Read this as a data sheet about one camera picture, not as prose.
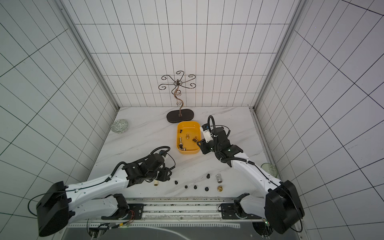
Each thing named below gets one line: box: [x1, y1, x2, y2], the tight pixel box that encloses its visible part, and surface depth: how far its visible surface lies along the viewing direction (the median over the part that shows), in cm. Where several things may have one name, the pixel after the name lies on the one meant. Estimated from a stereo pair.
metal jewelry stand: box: [158, 70, 197, 123], surface depth 109 cm
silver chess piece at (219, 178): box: [215, 173, 223, 184], surface depth 85 cm
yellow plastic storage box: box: [176, 121, 201, 155], surface depth 102 cm
